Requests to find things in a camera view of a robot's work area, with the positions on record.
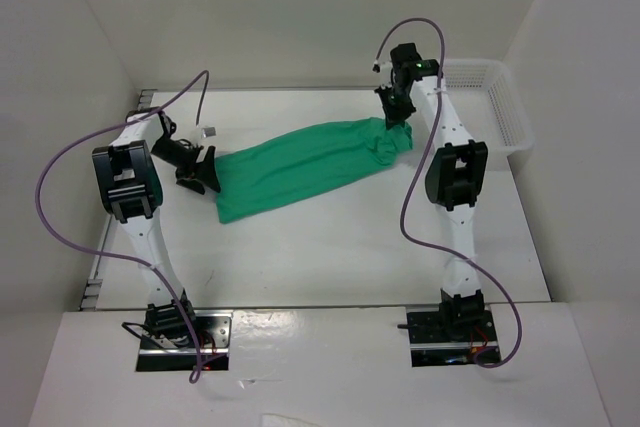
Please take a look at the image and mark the green tank top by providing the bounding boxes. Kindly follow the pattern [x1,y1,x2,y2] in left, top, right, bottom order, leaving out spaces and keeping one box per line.
[216,117,413,224]

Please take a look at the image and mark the aluminium table edge rail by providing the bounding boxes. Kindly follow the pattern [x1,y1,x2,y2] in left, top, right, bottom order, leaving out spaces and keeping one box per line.
[79,89,156,311]

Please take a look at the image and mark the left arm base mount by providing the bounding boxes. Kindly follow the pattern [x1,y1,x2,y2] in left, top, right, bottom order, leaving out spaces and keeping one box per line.
[121,310,233,373]

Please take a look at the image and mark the white plastic mesh basket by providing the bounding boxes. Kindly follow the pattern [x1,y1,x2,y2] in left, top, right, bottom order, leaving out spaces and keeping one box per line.
[444,59,534,156]

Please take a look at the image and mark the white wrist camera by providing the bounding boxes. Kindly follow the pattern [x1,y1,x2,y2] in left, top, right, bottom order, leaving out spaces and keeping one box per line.
[193,126,217,141]
[372,60,395,88]

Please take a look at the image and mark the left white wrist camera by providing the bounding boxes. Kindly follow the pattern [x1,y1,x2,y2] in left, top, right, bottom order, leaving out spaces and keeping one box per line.
[193,126,217,141]

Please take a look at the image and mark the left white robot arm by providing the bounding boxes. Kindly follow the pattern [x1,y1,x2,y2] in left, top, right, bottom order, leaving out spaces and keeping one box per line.
[92,109,221,347]

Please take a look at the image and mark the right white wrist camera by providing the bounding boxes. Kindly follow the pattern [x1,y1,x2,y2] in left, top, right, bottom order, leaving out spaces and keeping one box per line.
[372,60,395,88]

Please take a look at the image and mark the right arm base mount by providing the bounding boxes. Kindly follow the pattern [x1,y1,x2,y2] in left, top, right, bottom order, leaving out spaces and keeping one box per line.
[397,308,501,368]

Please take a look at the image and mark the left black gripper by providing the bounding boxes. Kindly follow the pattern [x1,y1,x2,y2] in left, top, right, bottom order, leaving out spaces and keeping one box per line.
[150,136,220,195]

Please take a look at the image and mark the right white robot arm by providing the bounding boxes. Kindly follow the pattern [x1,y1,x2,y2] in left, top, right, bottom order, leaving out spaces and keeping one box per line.
[375,43,488,342]

